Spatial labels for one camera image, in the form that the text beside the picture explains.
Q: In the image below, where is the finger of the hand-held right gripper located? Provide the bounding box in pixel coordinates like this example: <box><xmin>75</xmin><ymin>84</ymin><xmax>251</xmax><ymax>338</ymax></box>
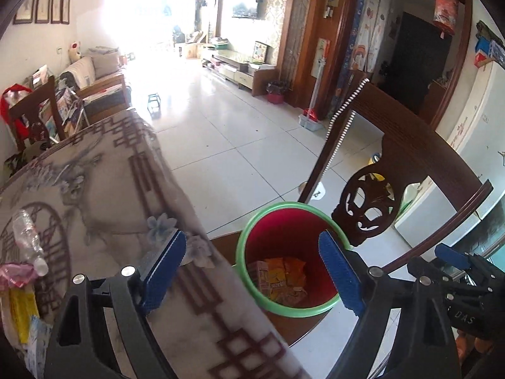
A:
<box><xmin>407</xmin><ymin>258</ymin><xmax>496</xmax><ymax>298</ymax></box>
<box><xmin>435</xmin><ymin>243</ymin><xmax>505</xmax><ymax>285</ymax></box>

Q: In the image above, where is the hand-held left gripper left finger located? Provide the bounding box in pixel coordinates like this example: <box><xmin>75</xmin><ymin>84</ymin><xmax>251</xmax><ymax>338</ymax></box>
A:
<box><xmin>43</xmin><ymin>229</ymin><xmax>187</xmax><ymax>379</ymax></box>

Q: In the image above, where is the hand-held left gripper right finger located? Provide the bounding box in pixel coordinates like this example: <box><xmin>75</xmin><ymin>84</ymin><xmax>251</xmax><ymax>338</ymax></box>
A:
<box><xmin>319</xmin><ymin>231</ymin><xmax>462</xmax><ymax>379</ymax></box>

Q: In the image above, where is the red bin with green rim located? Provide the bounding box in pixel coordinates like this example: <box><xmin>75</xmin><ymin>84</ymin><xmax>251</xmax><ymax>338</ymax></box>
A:
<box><xmin>235</xmin><ymin>201</ymin><xmax>352</xmax><ymax>317</ymax></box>

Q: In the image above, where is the orange snack packet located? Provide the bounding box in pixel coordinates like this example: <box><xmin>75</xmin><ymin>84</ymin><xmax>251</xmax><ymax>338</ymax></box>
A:
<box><xmin>265</xmin><ymin>257</ymin><xmax>287</xmax><ymax>285</ymax></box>
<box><xmin>284</xmin><ymin>256</ymin><xmax>307</xmax><ymax>287</ymax></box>
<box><xmin>270</xmin><ymin>284</ymin><xmax>308</xmax><ymax>306</ymax></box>

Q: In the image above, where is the beige snack carton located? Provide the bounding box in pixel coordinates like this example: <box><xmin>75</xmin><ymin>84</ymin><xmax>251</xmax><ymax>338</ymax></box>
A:
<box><xmin>248</xmin><ymin>261</ymin><xmax>271</xmax><ymax>298</ymax></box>

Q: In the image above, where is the dark carved wooden chair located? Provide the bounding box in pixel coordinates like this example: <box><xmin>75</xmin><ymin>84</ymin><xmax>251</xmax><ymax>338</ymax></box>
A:
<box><xmin>207</xmin><ymin>81</ymin><xmax>494</xmax><ymax>379</ymax></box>

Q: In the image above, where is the white refrigerator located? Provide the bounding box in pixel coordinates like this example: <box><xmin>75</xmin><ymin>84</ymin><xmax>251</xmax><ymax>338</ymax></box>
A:
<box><xmin>395</xmin><ymin>59</ymin><xmax>505</xmax><ymax>245</ymax></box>

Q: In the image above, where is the clear plastic bottle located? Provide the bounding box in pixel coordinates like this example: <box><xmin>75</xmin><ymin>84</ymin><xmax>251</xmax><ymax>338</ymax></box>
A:
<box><xmin>12</xmin><ymin>209</ymin><xmax>50</xmax><ymax>277</ymax></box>

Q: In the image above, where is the blue white wrapper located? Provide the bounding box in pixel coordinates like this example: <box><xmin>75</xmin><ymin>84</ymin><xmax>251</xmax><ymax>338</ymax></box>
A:
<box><xmin>24</xmin><ymin>316</ymin><xmax>54</xmax><ymax>379</ymax></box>

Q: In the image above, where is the yellow plastic wrapper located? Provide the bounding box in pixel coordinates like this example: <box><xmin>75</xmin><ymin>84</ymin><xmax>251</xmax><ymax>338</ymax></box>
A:
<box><xmin>10</xmin><ymin>286</ymin><xmax>40</xmax><ymax>344</ymax></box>

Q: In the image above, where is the pink plastic wrapper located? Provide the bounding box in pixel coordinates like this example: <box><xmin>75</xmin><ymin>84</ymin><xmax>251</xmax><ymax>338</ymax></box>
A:
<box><xmin>0</xmin><ymin>262</ymin><xmax>38</xmax><ymax>301</ymax></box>

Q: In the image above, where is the broom with dustpan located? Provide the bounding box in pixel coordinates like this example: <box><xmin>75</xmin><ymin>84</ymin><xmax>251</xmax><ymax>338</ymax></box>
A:
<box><xmin>298</xmin><ymin>57</ymin><xmax>326</xmax><ymax>131</ymax></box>

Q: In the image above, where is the red flower pot with plant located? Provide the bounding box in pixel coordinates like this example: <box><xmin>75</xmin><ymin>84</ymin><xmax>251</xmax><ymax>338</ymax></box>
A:
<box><xmin>266</xmin><ymin>81</ymin><xmax>288</xmax><ymax>104</ymax></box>

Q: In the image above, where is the rack of magazines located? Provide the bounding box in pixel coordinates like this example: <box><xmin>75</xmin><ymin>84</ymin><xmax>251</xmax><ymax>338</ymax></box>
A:
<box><xmin>39</xmin><ymin>87</ymin><xmax>85</xmax><ymax>139</ymax></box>

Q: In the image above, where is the sofa with grey cushions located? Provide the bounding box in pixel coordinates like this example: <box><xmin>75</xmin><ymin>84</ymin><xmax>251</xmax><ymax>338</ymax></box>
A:
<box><xmin>59</xmin><ymin>47</ymin><xmax>131</xmax><ymax>115</ymax></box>

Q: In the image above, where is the wooden chair with green cushion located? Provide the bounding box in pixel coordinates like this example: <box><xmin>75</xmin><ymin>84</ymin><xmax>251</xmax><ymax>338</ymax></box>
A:
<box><xmin>4</xmin><ymin>77</ymin><xmax>66</xmax><ymax>178</ymax></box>

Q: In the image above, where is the low television cabinet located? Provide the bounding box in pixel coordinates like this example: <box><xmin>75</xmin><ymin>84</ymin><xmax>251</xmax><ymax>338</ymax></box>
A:
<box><xmin>201</xmin><ymin>49</ymin><xmax>277</xmax><ymax>95</ymax></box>

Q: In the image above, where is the cardboard box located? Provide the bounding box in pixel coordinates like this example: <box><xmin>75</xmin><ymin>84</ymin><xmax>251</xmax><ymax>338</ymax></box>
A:
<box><xmin>183</xmin><ymin>41</ymin><xmax>204</xmax><ymax>60</ymax></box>

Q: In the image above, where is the red garment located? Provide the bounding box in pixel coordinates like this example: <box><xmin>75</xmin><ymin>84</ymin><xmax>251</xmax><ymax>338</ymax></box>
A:
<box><xmin>2</xmin><ymin>84</ymin><xmax>34</xmax><ymax>143</ymax></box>

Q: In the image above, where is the colourful door curtain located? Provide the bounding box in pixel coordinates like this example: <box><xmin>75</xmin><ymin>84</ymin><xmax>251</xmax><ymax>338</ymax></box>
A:
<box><xmin>335</xmin><ymin>0</ymin><xmax>393</xmax><ymax>103</ymax></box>

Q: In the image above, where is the red lantern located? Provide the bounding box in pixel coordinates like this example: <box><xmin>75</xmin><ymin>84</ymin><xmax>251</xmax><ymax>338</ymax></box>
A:
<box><xmin>432</xmin><ymin>0</ymin><xmax>460</xmax><ymax>36</ymax></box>

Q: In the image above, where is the wooden room divider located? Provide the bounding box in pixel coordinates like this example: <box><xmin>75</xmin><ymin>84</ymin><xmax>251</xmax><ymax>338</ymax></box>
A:
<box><xmin>276</xmin><ymin>0</ymin><xmax>340</xmax><ymax>109</ymax></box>

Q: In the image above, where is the white beaded cord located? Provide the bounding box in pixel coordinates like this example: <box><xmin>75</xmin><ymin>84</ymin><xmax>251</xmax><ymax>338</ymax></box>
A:
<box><xmin>327</xmin><ymin>79</ymin><xmax>369</xmax><ymax>174</ymax></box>

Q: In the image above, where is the wall television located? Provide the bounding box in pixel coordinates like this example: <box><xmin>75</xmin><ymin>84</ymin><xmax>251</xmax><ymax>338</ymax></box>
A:
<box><xmin>232</xmin><ymin>0</ymin><xmax>259</xmax><ymax>20</ymax></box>

